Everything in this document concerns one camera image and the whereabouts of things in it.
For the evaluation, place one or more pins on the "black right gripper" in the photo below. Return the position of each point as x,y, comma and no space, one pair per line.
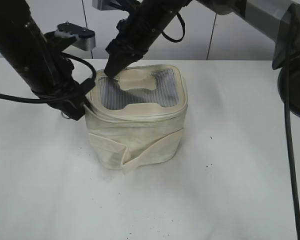
137,33

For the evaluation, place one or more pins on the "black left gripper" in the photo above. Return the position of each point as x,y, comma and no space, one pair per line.
62,93

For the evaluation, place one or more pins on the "cream zippered bag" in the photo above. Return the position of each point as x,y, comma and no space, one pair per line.
137,118

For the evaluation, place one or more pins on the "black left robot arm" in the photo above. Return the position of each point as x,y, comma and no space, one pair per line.
25,48

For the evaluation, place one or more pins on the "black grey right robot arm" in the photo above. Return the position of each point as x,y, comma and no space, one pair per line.
279,20

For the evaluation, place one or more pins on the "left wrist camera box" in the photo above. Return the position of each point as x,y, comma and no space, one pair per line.
69,34

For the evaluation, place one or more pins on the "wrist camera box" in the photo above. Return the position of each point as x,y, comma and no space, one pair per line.
108,5
69,34

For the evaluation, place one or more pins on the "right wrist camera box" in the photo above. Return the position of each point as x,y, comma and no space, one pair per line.
108,5

